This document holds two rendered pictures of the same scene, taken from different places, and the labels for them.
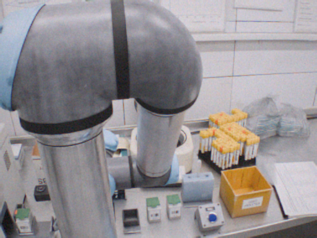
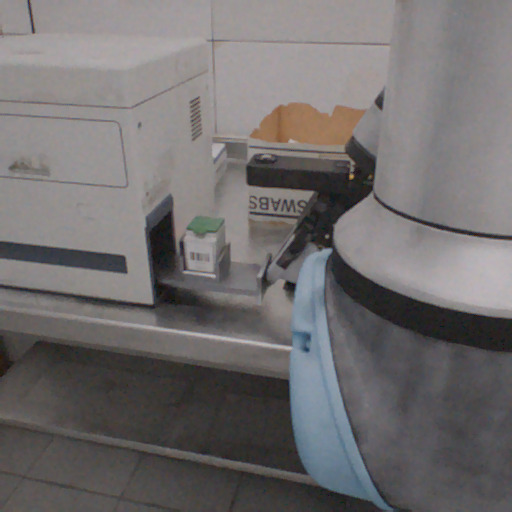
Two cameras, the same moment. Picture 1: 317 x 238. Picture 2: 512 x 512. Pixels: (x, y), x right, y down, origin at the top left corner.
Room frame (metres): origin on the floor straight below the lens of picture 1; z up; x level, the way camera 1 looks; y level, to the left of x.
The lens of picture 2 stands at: (0.10, 0.12, 1.25)
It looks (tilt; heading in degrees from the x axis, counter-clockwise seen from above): 28 degrees down; 23
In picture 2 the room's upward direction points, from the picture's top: straight up
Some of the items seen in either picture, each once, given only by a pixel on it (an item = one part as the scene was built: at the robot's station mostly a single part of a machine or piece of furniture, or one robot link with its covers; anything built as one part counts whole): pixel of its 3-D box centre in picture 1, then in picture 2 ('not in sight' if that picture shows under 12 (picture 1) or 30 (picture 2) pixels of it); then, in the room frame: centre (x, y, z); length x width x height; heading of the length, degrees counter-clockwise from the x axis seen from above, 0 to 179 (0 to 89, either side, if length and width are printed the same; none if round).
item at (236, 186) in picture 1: (244, 191); not in sight; (0.76, -0.29, 0.93); 0.13 x 0.13 x 0.10; 9
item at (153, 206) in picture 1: (153, 209); not in sight; (0.71, 0.02, 0.91); 0.05 x 0.04 x 0.07; 10
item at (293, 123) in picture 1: (292, 117); not in sight; (1.26, -0.67, 0.94); 0.20 x 0.17 x 0.14; 74
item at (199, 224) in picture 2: (22, 214); (204, 225); (0.60, 0.40, 0.98); 0.05 x 0.04 x 0.01; 9
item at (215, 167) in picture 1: (217, 158); not in sight; (1.01, -0.24, 0.89); 0.17 x 0.09 x 0.02; 27
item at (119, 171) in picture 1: (104, 175); not in sight; (0.54, 0.12, 1.17); 0.11 x 0.11 x 0.08; 8
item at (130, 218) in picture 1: (130, 219); not in sight; (0.68, 0.09, 0.89); 0.09 x 0.05 x 0.04; 7
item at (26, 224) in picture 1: (25, 222); (206, 249); (0.60, 0.40, 0.95); 0.05 x 0.04 x 0.06; 9
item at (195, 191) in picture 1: (197, 188); not in sight; (0.79, -0.13, 0.92); 0.10 x 0.07 x 0.10; 95
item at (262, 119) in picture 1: (259, 113); not in sight; (1.27, -0.49, 0.97); 0.26 x 0.17 x 0.19; 114
